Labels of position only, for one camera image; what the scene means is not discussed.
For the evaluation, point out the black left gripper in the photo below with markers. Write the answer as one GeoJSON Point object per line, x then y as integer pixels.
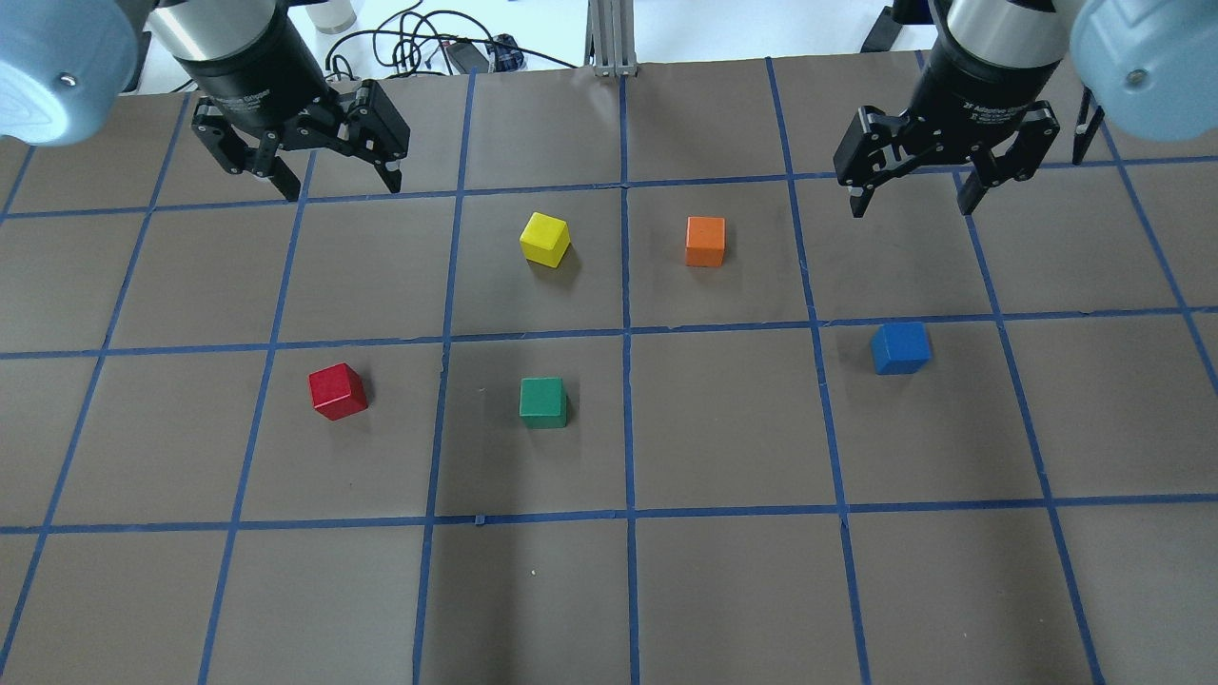
{"type": "Point", "coordinates": [249, 68]}

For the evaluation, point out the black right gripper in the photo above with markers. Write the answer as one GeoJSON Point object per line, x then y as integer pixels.
{"type": "Point", "coordinates": [978, 78]}

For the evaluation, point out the red wooden block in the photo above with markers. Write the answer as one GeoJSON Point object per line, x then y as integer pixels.
{"type": "Point", "coordinates": [337, 392]}

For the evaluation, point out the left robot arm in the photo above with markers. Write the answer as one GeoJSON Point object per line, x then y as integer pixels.
{"type": "Point", "coordinates": [64, 64]}

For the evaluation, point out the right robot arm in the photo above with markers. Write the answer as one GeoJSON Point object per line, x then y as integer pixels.
{"type": "Point", "coordinates": [1148, 66]}

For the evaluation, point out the blue wooden block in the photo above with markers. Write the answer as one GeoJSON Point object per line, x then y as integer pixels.
{"type": "Point", "coordinates": [900, 349]}

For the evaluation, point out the yellow wooden block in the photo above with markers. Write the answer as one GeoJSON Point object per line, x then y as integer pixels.
{"type": "Point", "coordinates": [545, 239]}

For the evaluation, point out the orange wooden block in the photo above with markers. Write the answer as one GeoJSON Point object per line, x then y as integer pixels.
{"type": "Point", "coordinates": [705, 242]}

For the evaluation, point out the green wooden block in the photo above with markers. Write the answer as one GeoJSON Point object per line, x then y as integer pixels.
{"type": "Point", "coordinates": [543, 403]}

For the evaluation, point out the white plastic bottle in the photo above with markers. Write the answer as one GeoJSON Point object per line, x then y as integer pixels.
{"type": "Point", "coordinates": [332, 17]}

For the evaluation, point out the black power adapter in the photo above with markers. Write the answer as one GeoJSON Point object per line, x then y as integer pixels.
{"type": "Point", "coordinates": [466, 57]}

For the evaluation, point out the aluminium frame post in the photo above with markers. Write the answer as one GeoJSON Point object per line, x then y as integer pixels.
{"type": "Point", "coordinates": [609, 43]}

